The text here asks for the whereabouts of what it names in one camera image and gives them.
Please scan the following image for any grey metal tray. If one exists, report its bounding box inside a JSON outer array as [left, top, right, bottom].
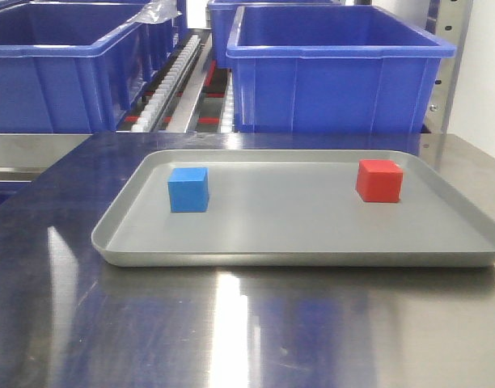
[[91, 150, 495, 268]]

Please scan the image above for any clear plastic bag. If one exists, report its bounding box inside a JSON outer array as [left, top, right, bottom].
[[132, 0, 181, 24]]

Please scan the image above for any red cube block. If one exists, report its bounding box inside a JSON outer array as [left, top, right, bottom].
[[356, 159, 404, 203]]

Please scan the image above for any blue bin rear right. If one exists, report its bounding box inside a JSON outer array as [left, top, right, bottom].
[[207, 0, 345, 69]]

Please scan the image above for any steel shelf upright post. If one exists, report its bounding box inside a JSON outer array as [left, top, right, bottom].
[[425, 0, 473, 133]]

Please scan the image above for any blue plastic bin left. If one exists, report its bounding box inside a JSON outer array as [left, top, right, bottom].
[[0, 2, 152, 133]]

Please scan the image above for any white roller track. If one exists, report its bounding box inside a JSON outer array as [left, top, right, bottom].
[[131, 35, 201, 133]]

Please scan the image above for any blue plastic bin right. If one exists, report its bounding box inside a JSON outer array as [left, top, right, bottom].
[[226, 4, 456, 134]]

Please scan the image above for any blue bin rear left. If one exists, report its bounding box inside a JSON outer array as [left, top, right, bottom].
[[147, 0, 188, 72]]

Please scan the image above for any blue plastic bin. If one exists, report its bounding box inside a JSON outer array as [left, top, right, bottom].
[[0, 2, 152, 133], [226, 4, 456, 134]]

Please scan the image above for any blue cube block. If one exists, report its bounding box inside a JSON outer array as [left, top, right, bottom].
[[167, 167, 209, 213]]

